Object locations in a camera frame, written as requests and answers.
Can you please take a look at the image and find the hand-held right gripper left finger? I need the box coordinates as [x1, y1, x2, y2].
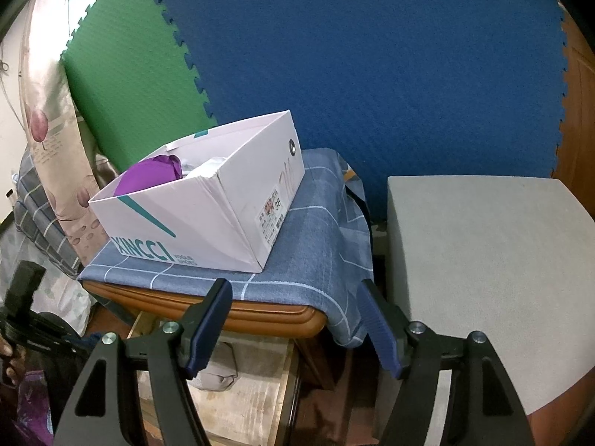
[53, 278, 234, 446]

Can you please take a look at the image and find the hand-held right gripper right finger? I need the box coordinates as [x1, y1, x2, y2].
[357, 279, 535, 446]

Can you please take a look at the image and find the wooden drawer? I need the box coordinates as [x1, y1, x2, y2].
[125, 311, 303, 446]

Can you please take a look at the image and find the white shoe box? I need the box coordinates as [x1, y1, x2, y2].
[87, 110, 305, 274]

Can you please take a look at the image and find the white underwear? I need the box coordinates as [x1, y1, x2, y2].
[179, 155, 228, 180]

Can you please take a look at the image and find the purple underwear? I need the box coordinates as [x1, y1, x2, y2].
[114, 154, 184, 196]

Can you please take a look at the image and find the person's left hand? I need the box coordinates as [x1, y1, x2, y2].
[0, 337, 22, 386]

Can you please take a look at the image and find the white bedsheet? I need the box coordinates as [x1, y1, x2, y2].
[0, 232, 94, 335]

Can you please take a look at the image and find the wooden nightstand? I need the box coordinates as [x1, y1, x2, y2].
[83, 281, 335, 391]

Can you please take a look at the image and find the grey plaid quilt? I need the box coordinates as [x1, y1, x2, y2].
[12, 146, 87, 279]

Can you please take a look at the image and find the blue plaid cloth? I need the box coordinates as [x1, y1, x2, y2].
[78, 148, 375, 349]

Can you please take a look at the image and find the grey foam block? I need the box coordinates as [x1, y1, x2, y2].
[372, 175, 595, 437]

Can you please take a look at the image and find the beige floral curtain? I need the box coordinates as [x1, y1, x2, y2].
[21, 0, 122, 279]

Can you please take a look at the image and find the green foam mat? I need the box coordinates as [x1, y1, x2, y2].
[60, 0, 219, 172]

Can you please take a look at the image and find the blue foam mat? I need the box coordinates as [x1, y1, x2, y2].
[139, 0, 570, 224]

